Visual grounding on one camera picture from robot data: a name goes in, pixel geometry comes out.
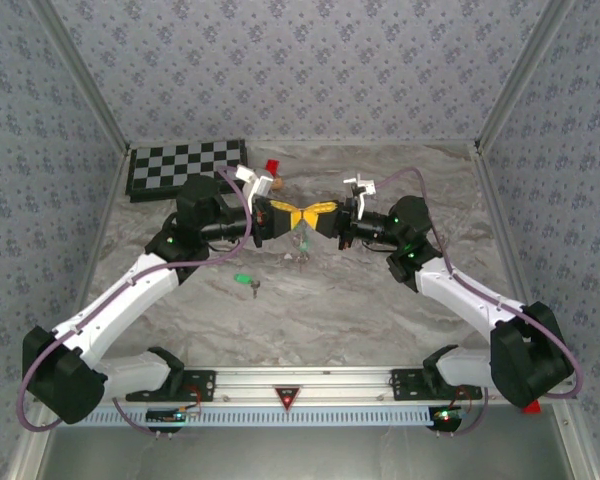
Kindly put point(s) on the small circuit board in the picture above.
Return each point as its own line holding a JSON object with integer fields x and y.
{"x": 167, "y": 415}
{"x": 447, "y": 415}

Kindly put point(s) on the red plastic block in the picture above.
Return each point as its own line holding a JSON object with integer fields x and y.
{"x": 272, "y": 165}

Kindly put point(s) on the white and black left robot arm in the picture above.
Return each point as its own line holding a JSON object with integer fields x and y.
{"x": 125, "y": 295}

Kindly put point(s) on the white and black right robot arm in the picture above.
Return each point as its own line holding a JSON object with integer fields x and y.
{"x": 460, "y": 292}

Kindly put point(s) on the key with green tag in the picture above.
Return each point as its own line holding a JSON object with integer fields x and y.
{"x": 305, "y": 245}
{"x": 241, "y": 278}

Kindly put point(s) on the black and grey chessboard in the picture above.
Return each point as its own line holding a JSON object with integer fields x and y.
{"x": 180, "y": 165}

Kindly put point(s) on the small wooden block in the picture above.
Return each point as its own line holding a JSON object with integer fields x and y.
{"x": 278, "y": 184}

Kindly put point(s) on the steel front panel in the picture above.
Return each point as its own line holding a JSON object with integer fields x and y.
{"x": 305, "y": 455}

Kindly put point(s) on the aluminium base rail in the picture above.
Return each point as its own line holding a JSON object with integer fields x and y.
{"x": 305, "y": 380}

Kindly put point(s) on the aluminium table edge rail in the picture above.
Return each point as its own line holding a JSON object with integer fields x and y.
{"x": 505, "y": 225}
{"x": 97, "y": 240}

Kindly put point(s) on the red triangle sticker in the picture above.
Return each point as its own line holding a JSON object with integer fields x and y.
{"x": 286, "y": 395}

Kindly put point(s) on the aluminium frame post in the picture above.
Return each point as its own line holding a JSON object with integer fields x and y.
{"x": 82, "y": 75}
{"x": 525, "y": 75}

